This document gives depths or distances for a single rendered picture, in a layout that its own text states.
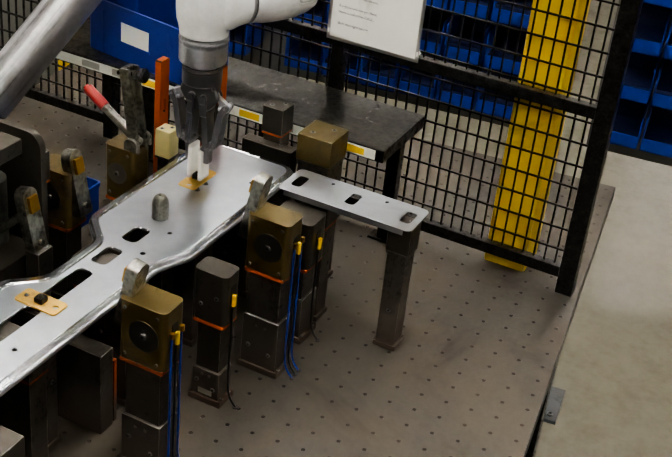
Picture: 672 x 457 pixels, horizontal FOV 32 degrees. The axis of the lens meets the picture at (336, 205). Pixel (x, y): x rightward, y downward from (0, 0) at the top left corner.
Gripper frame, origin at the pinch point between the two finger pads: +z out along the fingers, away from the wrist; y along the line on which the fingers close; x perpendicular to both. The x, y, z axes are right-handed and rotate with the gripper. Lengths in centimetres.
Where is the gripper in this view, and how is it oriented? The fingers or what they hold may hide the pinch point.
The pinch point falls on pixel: (198, 160)
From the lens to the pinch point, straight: 227.6
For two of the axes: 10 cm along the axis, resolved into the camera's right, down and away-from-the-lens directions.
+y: -8.9, -3.0, 3.5
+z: -1.0, 8.6, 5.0
